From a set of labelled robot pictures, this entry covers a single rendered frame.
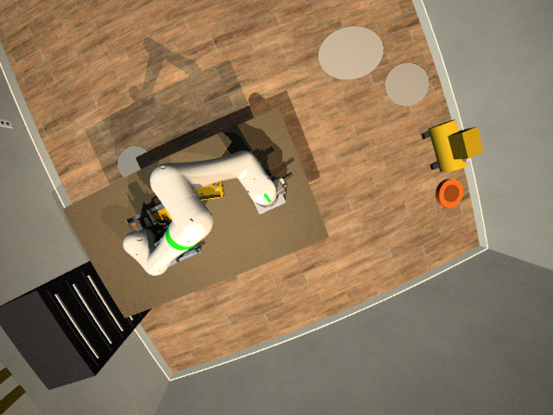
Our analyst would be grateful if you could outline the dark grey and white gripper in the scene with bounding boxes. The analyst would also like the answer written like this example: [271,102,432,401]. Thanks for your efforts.
[155,219,170,237]

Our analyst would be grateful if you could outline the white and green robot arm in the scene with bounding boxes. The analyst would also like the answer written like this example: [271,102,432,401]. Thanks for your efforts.
[123,150,293,275]

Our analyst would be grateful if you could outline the yellow bin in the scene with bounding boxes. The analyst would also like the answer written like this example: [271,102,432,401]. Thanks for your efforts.
[195,182,224,200]

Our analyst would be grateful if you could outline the grey shelf rack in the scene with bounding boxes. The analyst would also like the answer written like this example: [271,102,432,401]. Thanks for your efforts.
[126,203,201,266]

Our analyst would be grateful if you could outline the dark grey tool case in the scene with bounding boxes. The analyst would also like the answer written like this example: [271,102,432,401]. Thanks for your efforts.
[128,215,154,232]

